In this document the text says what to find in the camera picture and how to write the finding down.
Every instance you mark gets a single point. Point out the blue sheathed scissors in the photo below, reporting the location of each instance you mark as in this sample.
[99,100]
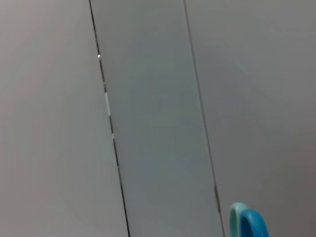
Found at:
[254,222]

